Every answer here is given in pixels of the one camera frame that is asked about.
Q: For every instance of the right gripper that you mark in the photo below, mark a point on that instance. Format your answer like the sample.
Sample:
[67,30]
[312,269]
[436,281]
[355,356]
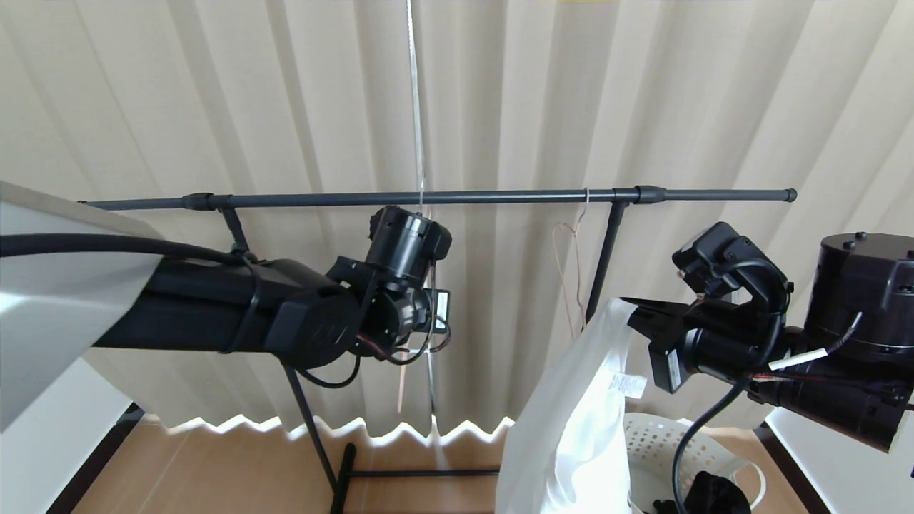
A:
[721,346]

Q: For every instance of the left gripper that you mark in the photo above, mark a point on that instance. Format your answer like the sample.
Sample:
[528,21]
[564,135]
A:
[407,314]

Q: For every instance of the black garment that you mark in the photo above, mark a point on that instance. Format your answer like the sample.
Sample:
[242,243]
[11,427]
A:
[714,496]

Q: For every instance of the white printed t-shirt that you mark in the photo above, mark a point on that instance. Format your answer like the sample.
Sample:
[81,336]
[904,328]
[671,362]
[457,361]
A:
[571,428]

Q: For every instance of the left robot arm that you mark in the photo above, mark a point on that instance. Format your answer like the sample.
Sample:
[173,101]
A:
[214,307]

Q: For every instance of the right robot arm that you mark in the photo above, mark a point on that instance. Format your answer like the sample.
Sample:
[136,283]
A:
[864,300]

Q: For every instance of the white laundry basket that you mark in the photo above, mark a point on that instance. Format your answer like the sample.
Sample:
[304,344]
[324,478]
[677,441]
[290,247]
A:
[657,442]

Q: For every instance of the black clothes rack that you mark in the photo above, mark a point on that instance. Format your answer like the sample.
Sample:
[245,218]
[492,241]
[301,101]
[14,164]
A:
[500,197]

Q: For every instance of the beige curtain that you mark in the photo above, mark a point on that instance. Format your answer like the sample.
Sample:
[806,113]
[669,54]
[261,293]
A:
[643,86]

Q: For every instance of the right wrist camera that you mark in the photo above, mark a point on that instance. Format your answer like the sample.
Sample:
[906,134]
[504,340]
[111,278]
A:
[714,250]

